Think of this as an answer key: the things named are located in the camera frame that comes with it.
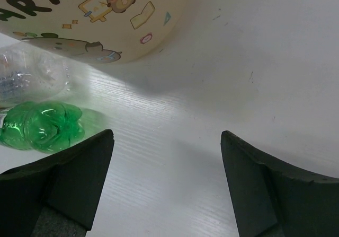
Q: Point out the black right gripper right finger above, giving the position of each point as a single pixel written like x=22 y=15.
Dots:
x=271 y=197

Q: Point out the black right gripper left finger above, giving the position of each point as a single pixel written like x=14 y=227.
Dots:
x=57 y=195

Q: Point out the cream cartoon capybara bin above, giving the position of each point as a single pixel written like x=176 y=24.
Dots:
x=92 y=31

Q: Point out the green plastic bottle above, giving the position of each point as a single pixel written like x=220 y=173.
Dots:
x=48 y=127

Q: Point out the clear bottle blue white label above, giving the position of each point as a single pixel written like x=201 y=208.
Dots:
x=31 y=74

